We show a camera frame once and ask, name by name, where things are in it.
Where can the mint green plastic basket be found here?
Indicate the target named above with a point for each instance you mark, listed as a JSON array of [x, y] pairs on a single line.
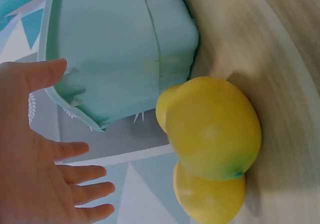
[[117, 52]]

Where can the person's left hand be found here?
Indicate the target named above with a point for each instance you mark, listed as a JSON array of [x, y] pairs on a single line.
[[22, 144]]

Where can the yellow lemon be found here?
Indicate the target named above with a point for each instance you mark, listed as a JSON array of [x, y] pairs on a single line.
[[212, 129], [207, 196]]

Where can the person's left thumb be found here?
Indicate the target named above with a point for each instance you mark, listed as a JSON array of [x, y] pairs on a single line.
[[43, 74]]

